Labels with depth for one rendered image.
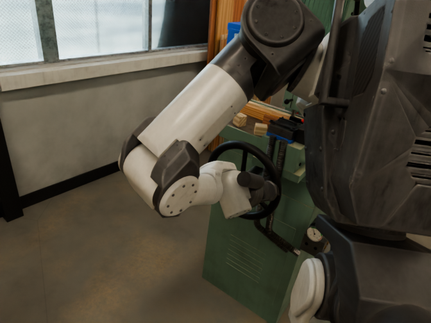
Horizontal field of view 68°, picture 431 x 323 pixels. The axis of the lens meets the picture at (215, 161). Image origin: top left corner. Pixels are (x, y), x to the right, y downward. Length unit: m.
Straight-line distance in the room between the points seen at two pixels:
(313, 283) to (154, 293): 1.27
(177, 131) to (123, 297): 1.36
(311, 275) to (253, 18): 0.41
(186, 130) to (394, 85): 0.27
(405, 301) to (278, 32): 0.39
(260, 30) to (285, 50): 0.05
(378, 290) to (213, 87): 0.35
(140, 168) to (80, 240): 1.57
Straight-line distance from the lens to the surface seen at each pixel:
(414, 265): 0.53
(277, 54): 0.48
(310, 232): 1.21
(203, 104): 0.49
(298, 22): 0.50
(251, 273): 1.57
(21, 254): 2.07
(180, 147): 0.47
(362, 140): 0.42
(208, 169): 0.68
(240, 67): 0.51
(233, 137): 1.27
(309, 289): 0.59
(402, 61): 0.42
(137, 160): 0.53
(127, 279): 1.83
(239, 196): 0.72
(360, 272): 0.49
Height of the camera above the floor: 1.40
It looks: 30 degrees down
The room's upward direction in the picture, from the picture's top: 7 degrees clockwise
